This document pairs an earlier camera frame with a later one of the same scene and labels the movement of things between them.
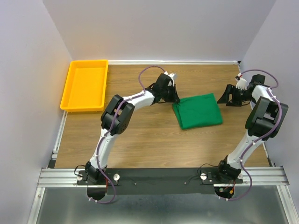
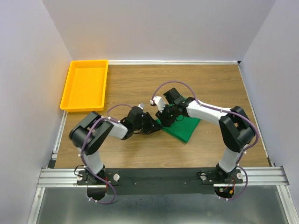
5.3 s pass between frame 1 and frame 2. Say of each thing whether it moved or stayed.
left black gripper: moved
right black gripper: moved
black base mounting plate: stayed
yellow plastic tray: stayed
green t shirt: moved
